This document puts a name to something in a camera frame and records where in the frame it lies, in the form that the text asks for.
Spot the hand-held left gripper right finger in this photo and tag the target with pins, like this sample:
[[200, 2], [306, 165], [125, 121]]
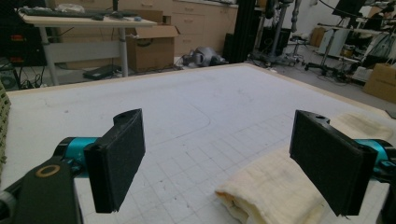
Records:
[[330, 161]]

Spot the open cardboard box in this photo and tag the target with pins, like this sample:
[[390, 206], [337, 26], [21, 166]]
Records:
[[152, 49]]

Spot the grey device on floor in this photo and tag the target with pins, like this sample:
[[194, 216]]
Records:
[[205, 56]]

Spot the white desk with metal legs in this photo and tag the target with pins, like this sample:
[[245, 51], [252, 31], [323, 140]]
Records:
[[84, 51]]

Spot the black keyboard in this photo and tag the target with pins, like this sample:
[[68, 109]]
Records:
[[53, 12]]

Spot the flat black device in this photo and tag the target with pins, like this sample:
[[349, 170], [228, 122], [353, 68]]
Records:
[[101, 72]]

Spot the white side table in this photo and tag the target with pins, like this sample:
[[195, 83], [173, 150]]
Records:
[[334, 40]]

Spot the small brown cardboard box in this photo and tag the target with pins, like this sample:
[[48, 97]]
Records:
[[317, 36]]

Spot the black metal pillar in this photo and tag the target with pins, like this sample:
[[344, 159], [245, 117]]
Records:
[[243, 31]]

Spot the patterned green cloth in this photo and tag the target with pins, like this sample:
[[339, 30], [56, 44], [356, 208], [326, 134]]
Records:
[[3, 124]]

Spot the black computer mouse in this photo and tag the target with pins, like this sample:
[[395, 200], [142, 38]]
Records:
[[97, 17]]

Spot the flat cardboard box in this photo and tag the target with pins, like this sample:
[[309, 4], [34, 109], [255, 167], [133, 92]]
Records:
[[381, 81]]

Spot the beige wooden cabinets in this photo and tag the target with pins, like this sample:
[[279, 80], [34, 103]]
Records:
[[202, 28]]

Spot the cream cloth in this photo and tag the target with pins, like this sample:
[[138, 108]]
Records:
[[274, 189]]

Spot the metal stand with wheeled base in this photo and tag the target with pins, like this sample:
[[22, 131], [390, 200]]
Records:
[[275, 40]]

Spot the black monitor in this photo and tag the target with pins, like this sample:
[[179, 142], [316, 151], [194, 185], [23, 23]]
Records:
[[348, 6]]

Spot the black computer tower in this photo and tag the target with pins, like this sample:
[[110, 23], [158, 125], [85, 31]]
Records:
[[21, 40]]

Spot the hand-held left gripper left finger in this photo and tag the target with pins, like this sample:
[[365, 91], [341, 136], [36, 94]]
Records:
[[115, 161]]

